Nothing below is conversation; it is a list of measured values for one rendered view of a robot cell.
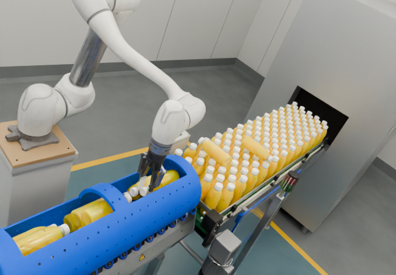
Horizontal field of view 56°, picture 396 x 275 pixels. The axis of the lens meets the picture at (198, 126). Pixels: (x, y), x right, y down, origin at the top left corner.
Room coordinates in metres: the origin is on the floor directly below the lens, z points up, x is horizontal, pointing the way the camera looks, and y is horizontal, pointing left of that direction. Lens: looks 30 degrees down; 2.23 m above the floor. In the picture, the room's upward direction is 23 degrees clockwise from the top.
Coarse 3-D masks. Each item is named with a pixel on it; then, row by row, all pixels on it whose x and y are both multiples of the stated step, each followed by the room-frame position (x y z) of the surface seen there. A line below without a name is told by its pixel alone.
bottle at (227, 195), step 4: (224, 188) 1.52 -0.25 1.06; (224, 192) 1.50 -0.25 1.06; (228, 192) 1.50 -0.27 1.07; (232, 192) 1.51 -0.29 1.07; (224, 196) 1.49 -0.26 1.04; (228, 196) 1.49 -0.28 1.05; (232, 196) 1.50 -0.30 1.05; (220, 200) 1.49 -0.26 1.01; (224, 200) 1.48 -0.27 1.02; (228, 200) 1.49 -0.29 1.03; (220, 204) 1.49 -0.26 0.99; (224, 204) 1.48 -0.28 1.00; (228, 204) 1.50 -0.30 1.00; (216, 208) 1.49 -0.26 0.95; (220, 208) 1.48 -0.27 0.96; (224, 208) 1.49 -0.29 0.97
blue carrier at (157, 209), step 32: (96, 192) 1.00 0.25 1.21; (160, 192) 1.14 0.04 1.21; (192, 192) 1.27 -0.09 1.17; (32, 224) 0.87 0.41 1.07; (96, 224) 0.86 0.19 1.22; (128, 224) 0.95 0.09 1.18; (160, 224) 1.08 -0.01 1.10; (0, 256) 0.62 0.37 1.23; (32, 256) 0.67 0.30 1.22; (64, 256) 0.72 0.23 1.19; (96, 256) 0.81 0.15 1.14
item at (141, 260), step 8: (192, 224) 1.39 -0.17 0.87; (176, 232) 1.28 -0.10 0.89; (184, 232) 1.34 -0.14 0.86; (168, 240) 1.23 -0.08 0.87; (176, 240) 1.28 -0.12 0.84; (152, 248) 1.14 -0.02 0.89; (160, 248) 1.18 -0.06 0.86; (168, 248) 1.40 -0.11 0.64; (144, 256) 1.09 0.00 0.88; (152, 256) 1.13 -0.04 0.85; (128, 264) 1.02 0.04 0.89; (136, 264) 1.05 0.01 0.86; (144, 264) 1.24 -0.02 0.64; (120, 272) 0.97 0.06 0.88; (128, 272) 1.01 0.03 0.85
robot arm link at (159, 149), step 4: (152, 140) 1.13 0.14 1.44; (148, 144) 1.15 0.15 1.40; (152, 144) 1.13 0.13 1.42; (156, 144) 1.12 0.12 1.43; (160, 144) 1.12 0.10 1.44; (172, 144) 1.16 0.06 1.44; (152, 148) 1.13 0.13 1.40; (156, 148) 1.12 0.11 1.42; (160, 148) 1.12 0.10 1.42; (164, 148) 1.13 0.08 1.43; (168, 148) 1.14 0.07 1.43; (156, 152) 1.12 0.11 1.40; (160, 152) 1.13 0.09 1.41; (164, 152) 1.13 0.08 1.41; (168, 152) 1.15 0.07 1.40
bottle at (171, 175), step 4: (168, 172) 1.31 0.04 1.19; (172, 172) 1.32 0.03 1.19; (176, 172) 1.33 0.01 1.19; (164, 176) 1.27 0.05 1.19; (168, 176) 1.28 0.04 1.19; (172, 176) 1.30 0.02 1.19; (176, 176) 1.31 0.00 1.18; (148, 180) 1.22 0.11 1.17; (164, 180) 1.25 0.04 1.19; (168, 180) 1.26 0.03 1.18; (172, 180) 1.28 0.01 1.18; (160, 184) 1.22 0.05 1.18; (164, 184) 1.24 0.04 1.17; (156, 188) 1.20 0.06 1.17
